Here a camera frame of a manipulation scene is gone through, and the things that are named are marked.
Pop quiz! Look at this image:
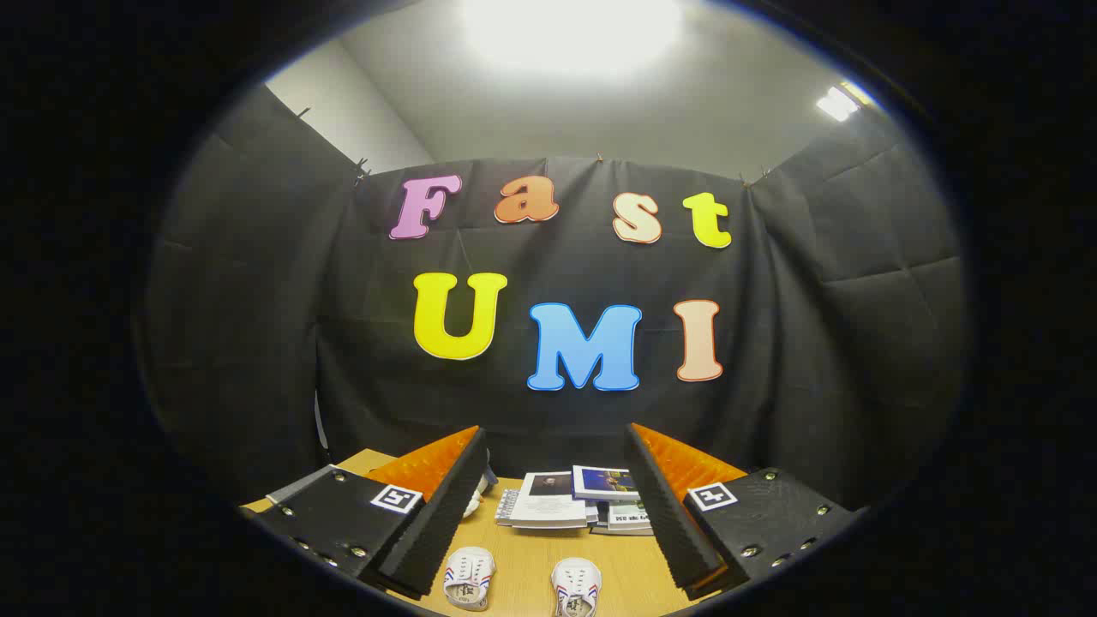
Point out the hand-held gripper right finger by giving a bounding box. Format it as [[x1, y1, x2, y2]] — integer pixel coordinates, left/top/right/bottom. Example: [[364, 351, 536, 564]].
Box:
[[626, 422, 860, 601]]

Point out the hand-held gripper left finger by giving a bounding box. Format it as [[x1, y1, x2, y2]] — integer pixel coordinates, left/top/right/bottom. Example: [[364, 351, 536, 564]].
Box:
[[243, 426, 491, 601]]

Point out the white striped canvas shoe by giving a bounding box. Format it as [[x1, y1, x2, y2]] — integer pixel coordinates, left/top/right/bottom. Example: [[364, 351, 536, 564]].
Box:
[[442, 547, 497, 611], [551, 558, 602, 617]]

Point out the green and white book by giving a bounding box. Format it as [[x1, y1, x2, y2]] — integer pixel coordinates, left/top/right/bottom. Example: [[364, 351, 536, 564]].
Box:
[[604, 500, 656, 534]]

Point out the blue cover book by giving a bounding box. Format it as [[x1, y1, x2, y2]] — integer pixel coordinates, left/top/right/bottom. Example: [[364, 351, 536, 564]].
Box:
[[572, 465, 642, 502]]

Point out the white portrait cover book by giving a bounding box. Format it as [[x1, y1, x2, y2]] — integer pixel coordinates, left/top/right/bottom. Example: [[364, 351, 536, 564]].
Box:
[[510, 471, 594, 530]]

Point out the small ceiling light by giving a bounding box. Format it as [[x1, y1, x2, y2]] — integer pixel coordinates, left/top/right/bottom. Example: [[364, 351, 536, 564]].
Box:
[[814, 81, 875, 123]]

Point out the large ceiling light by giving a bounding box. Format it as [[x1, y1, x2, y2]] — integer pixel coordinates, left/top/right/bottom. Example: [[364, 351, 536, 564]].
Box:
[[463, 0, 686, 80]]

